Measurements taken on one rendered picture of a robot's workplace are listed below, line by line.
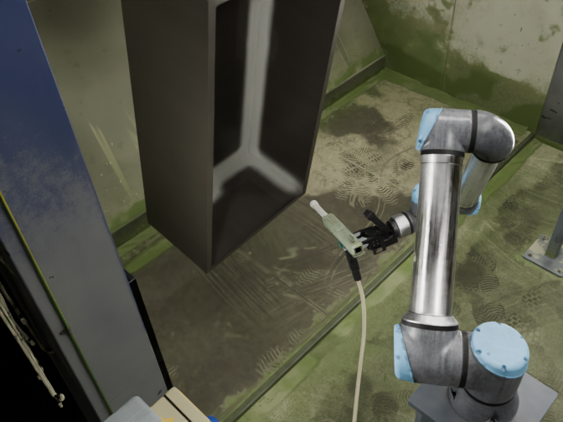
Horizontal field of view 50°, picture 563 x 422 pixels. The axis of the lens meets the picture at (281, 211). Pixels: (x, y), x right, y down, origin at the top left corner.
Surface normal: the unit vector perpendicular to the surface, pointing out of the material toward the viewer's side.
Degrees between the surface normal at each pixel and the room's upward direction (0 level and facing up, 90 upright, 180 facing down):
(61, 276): 90
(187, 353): 0
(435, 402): 0
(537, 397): 0
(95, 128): 57
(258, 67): 90
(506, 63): 90
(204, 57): 90
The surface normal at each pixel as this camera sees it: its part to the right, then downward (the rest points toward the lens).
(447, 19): -0.70, 0.52
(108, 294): 0.72, 0.46
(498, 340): 0.04, -0.71
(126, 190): 0.57, -0.01
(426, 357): -0.16, -0.03
